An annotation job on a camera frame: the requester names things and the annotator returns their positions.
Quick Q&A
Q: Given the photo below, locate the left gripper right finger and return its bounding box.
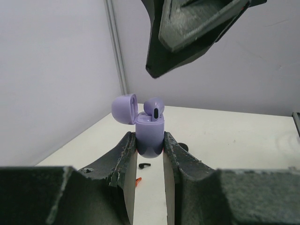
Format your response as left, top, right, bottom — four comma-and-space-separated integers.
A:
163, 132, 300, 225

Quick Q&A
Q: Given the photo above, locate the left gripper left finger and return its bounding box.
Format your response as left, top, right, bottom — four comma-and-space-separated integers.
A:
0, 132, 137, 225

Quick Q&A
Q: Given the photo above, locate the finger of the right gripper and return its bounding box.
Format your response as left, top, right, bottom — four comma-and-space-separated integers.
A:
142, 0, 266, 79

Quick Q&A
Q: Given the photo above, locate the purple charging case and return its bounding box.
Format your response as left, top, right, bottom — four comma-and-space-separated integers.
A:
112, 94, 165, 158

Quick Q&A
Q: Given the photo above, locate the purple earbud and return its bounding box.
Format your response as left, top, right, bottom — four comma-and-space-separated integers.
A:
143, 97, 165, 121

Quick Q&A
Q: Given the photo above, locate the black charging case upper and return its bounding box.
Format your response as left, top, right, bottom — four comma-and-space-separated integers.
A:
179, 142, 189, 152

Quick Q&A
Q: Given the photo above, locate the red earbud upper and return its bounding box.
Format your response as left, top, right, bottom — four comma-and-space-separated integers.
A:
135, 177, 142, 187

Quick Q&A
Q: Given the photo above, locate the black earbud top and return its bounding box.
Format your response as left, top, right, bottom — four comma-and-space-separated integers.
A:
138, 163, 151, 169

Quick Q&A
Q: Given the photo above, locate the left aluminium frame post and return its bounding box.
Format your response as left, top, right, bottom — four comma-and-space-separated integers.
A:
104, 0, 129, 95

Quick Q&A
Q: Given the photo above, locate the aluminium frame post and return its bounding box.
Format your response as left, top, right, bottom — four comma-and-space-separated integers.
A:
104, 0, 129, 95
292, 112, 300, 136

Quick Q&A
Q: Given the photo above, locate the right aluminium frame post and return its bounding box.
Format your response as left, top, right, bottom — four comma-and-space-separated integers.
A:
292, 112, 300, 136

